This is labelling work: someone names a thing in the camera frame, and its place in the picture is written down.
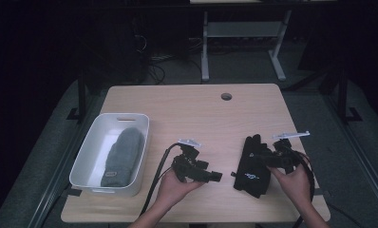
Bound white plastic bin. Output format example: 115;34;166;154
68;112;151;198

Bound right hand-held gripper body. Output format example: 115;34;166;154
266;130;312;175

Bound black table edge bracket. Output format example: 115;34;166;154
61;185;83;198

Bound black metal stand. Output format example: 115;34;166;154
336;67;363;124
66;70;87;122

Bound person's right hand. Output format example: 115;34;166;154
268;156;312;208

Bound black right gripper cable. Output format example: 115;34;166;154
288;146;316;228

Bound white metal desk frame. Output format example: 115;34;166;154
200;9;293;84

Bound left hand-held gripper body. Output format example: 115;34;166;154
171;138;212;183

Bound tangle of floor cables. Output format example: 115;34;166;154
133;32;204;86

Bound grey mitten with label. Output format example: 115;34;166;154
100;126;146;188

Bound person's left hand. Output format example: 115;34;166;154
154;168;206;212

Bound aluminium floor rail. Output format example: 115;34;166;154
27;91;103;228
323;93;378;219

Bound black glove with light print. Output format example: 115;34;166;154
234;133;274;200

